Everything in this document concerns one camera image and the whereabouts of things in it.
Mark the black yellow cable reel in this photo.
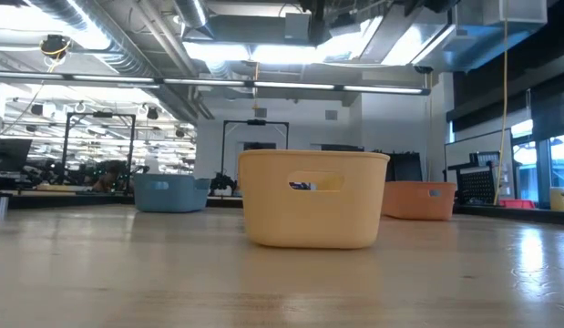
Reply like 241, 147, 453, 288
39, 34, 73, 61

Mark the yellow hanging cable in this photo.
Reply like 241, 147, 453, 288
492, 0, 511, 207

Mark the yellow cylinder container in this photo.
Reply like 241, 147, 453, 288
549, 187, 564, 212

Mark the black window frame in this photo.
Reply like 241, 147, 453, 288
510, 131, 564, 207

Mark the black flat panel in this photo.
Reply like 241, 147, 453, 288
385, 151, 425, 183

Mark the black perforated rack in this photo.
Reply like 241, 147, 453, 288
446, 150, 503, 207

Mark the long overhead light bar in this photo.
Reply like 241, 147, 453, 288
0, 71, 432, 97

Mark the yellow plastic basket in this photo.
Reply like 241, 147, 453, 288
237, 149, 391, 251

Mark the white partition panel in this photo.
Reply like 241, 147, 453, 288
444, 128, 516, 205

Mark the person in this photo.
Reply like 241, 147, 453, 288
91, 159, 125, 193

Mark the orange plastic basket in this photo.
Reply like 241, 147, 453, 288
381, 180, 458, 222

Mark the red parts bin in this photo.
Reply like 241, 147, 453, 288
498, 198, 537, 210

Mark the blue plastic basket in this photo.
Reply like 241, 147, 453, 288
132, 172, 212, 214

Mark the dark computer monitor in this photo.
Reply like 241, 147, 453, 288
0, 138, 34, 174

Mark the black square gantry frame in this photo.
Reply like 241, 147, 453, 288
59, 111, 138, 196
220, 118, 291, 184

